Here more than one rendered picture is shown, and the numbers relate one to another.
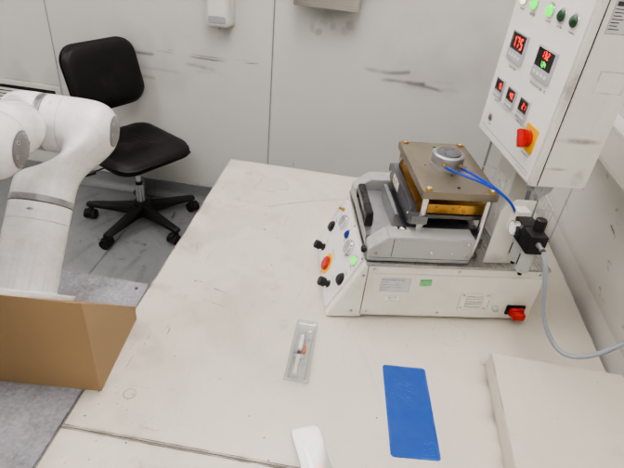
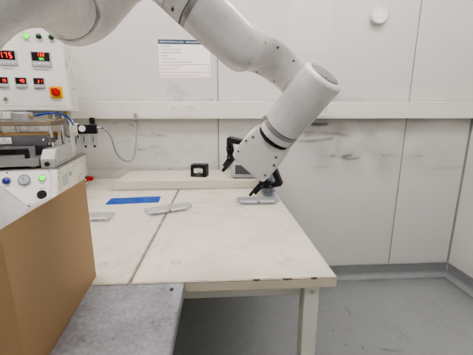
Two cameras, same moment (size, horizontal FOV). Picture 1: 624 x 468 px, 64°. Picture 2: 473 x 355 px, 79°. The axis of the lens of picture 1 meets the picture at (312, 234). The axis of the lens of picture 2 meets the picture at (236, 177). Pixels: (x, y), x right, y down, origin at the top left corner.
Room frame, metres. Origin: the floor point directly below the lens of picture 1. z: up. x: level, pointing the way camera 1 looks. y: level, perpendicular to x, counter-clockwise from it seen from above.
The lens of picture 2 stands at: (0.38, 1.07, 1.14)
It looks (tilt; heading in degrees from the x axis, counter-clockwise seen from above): 13 degrees down; 262
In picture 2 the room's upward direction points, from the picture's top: straight up
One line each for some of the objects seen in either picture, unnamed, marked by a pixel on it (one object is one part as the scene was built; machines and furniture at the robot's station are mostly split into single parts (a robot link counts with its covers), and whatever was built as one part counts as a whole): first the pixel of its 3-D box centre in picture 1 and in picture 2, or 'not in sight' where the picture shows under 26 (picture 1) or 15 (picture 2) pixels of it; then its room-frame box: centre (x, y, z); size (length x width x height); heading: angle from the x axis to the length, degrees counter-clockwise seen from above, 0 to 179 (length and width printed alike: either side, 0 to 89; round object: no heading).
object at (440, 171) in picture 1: (457, 179); (32, 126); (1.12, -0.34, 1.08); 0.31 x 0.24 x 0.13; 7
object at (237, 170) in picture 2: not in sight; (249, 160); (0.09, -0.53, 0.88); 0.25 x 0.20 x 0.17; 80
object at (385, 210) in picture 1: (415, 212); (22, 153); (1.13, -0.26, 0.97); 0.30 x 0.22 x 0.08; 97
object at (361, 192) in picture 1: (364, 203); (5, 153); (1.11, -0.13, 0.99); 0.15 x 0.02 x 0.04; 7
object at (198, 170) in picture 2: not in sight; (199, 170); (0.37, -0.53, 0.83); 0.09 x 0.06 x 0.07; 162
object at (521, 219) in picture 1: (523, 240); (87, 132); (0.93, -0.46, 1.05); 0.15 x 0.05 x 0.15; 7
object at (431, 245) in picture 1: (416, 244); (57, 155); (0.98, -0.25, 0.96); 0.26 x 0.05 x 0.07; 97
